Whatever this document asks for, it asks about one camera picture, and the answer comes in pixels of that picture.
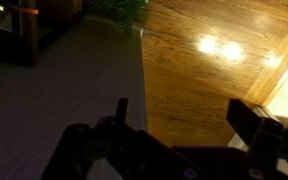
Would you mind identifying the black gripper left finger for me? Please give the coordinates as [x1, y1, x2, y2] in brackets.
[40, 97, 198, 180]

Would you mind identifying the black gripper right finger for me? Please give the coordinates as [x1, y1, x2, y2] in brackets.
[226, 98, 288, 180]

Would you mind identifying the green potted plant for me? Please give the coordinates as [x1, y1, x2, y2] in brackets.
[89, 0, 150, 37]

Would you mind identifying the dark wooden furniture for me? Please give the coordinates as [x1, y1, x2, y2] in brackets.
[0, 0, 85, 66]

